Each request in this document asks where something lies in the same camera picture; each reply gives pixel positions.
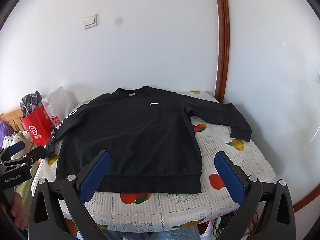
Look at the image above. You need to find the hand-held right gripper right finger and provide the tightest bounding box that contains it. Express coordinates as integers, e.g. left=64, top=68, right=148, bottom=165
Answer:
left=214, top=151, right=297, bottom=240

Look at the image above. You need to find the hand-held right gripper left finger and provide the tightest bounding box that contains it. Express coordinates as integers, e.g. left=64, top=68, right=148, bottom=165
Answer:
left=28, top=150, right=112, bottom=240

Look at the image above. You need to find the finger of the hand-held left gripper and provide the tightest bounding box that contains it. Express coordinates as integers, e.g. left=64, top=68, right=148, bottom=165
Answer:
left=10, top=145, right=47, bottom=170
left=0, top=141, right=26, bottom=162

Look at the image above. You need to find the black sweatshirt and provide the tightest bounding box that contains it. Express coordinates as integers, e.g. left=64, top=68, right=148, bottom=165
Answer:
left=46, top=86, right=252, bottom=194

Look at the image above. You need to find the person's left hand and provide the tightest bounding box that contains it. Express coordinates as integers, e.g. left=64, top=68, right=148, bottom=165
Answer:
left=11, top=192, right=29, bottom=230

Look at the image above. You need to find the white spotted cloth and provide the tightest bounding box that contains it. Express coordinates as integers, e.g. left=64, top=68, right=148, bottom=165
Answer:
left=2, top=131, right=33, bottom=151

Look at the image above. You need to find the green cloth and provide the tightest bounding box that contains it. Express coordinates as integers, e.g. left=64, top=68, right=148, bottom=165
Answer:
left=15, top=165, right=38, bottom=207

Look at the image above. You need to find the purple cloth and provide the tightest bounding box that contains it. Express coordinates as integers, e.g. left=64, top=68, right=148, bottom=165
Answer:
left=0, top=120, right=9, bottom=148

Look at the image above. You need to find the wooden chair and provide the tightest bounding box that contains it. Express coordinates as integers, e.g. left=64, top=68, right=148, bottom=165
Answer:
left=0, top=109, right=25, bottom=133

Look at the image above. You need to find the red paper bag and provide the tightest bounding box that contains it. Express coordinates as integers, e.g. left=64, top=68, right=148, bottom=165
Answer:
left=21, top=105, right=54, bottom=146

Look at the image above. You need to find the grey plaid cloth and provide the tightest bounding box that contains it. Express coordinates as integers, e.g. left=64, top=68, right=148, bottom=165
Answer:
left=20, top=91, right=44, bottom=117

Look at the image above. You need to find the white plastic bag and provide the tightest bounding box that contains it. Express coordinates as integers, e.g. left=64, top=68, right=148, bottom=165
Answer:
left=42, top=85, right=78, bottom=128

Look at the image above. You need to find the fruit print tablecloth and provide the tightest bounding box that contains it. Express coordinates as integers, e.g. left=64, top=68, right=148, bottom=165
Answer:
left=31, top=90, right=277, bottom=238

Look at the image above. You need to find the light blue fleece garment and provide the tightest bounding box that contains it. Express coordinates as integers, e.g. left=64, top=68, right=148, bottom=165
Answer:
left=102, top=226, right=200, bottom=240

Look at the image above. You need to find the white glossy door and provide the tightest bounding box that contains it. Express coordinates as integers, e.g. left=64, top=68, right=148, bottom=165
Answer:
left=224, top=0, right=320, bottom=205

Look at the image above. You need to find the black cable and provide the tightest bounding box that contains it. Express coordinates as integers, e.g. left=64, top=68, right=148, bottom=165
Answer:
left=212, top=212, right=237, bottom=238

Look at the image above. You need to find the brown wooden door frame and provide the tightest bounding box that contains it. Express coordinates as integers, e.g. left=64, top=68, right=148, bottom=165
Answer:
left=214, top=0, right=320, bottom=213

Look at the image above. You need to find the white light switch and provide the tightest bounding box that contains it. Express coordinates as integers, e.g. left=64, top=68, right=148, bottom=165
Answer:
left=83, top=14, right=97, bottom=30

